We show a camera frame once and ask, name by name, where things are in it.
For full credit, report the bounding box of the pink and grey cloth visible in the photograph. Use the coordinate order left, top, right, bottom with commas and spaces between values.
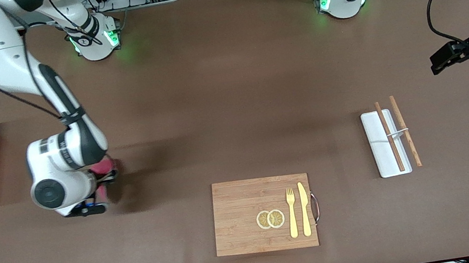
89, 154, 124, 206

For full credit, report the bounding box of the white rectangular rack tray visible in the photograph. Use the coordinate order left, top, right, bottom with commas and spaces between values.
360, 106, 414, 180

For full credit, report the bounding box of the bamboo cutting board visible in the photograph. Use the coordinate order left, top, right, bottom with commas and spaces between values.
205, 168, 320, 263

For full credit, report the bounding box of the lemon slice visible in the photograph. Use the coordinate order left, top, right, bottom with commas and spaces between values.
265, 208, 287, 230
255, 210, 273, 231

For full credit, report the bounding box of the yellow plastic fork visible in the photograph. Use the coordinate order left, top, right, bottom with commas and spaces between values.
283, 187, 302, 239

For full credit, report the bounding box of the yellow plastic knife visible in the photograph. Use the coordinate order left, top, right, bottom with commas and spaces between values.
296, 181, 314, 237

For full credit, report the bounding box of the white thin wire clip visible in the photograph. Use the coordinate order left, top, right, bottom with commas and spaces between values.
386, 127, 410, 141

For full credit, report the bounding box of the metal board handle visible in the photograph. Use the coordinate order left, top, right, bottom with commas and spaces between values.
309, 191, 323, 225

